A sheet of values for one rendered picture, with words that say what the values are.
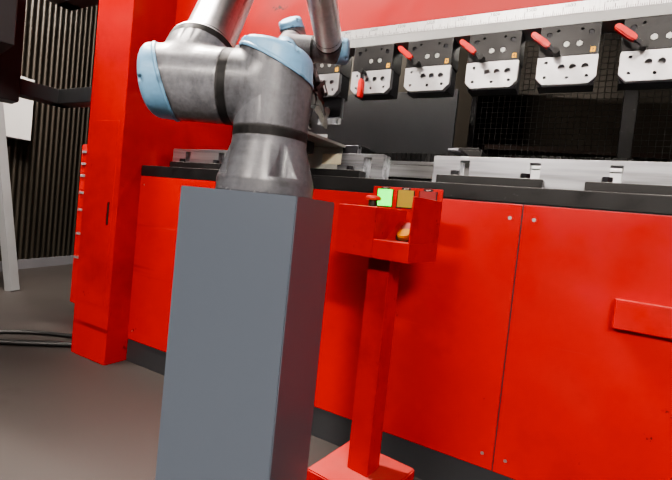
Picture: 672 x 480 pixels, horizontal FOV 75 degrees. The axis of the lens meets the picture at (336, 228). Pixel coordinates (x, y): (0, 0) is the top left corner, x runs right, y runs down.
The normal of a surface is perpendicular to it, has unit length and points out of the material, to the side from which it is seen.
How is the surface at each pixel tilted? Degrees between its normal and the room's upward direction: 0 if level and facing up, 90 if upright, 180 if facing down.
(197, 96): 122
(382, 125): 90
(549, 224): 90
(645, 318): 90
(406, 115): 90
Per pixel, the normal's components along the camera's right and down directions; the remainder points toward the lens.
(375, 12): -0.49, -0.02
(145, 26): 0.87, 0.11
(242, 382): -0.27, 0.01
